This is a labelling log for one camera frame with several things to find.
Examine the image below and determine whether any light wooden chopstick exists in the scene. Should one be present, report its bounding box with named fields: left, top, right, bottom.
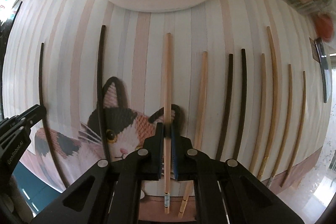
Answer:
left=163, top=33, right=172, bottom=214
left=178, top=51, right=208, bottom=218

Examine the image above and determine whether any dark brown chopstick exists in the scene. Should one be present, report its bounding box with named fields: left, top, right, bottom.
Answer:
left=233, top=48, right=247, bottom=160
left=215, top=53, right=234, bottom=160

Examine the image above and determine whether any bamboo chopstick taped tip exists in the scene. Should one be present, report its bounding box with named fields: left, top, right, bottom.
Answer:
left=266, top=64, right=293, bottom=188

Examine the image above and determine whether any dark chopstick far left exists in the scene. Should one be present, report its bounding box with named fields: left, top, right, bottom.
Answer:
left=38, top=43, right=70, bottom=188

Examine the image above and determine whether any pale wooden chopstick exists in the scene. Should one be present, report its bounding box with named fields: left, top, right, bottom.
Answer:
left=249, top=53, right=267, bottom=173

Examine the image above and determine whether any bamboo chopstick far right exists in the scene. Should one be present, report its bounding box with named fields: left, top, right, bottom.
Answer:
left=280, top=71, right=306, bottom=187

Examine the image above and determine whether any striped cat placemat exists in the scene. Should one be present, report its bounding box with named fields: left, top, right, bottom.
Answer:
left=2, top=0, right=332, bottom=222

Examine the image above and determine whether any long bamboo chopstick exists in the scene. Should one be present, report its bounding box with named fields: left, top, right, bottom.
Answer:
left=257, top=26, right=278, bottom=180

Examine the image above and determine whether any blue smartphone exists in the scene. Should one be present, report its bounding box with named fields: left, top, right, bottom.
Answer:
left=314, top=38, right=329, bottom=103

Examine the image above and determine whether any plastic bag with red item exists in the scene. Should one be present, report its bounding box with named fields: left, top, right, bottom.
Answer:
left=313, top=13, right=334, bottom=43

